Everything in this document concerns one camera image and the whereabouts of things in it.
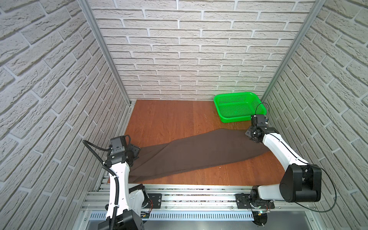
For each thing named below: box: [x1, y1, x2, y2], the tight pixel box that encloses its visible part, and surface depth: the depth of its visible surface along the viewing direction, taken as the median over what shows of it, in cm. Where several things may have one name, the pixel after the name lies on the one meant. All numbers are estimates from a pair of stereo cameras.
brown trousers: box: [129, 128, 270, 184], surface depth 91 cm
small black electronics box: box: [140, 210, 150, 219], surface depth 72 cm
